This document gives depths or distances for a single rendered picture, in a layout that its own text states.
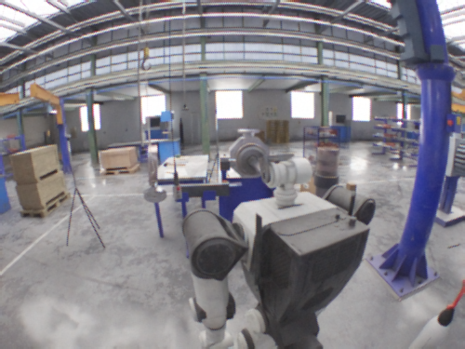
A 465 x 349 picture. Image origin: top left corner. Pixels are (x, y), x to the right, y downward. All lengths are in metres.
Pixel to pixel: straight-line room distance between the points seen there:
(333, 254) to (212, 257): 0.23
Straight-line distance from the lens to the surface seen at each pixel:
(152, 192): 1.81
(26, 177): 5.16
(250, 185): 2.85
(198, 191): 2.41
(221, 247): 0.43
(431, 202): 2.37
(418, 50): 2.29
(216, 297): 0.58
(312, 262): 0.42
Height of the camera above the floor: 1.59
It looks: 15 degrees down
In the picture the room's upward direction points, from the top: 2 degrees counter-clockwise
